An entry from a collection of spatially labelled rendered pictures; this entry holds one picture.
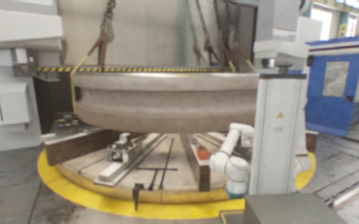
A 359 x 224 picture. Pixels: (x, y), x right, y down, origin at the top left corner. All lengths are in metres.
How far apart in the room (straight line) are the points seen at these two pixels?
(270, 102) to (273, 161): 0.50
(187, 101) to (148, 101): 0.62
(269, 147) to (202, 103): 1.60
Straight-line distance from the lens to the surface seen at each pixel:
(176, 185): 2.73
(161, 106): 3.03
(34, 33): 3.63
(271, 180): 1.87
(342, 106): 7.09
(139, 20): 5.84
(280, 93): 1.64
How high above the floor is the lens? 1.80
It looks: 12 degrees down
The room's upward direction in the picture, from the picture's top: straight up
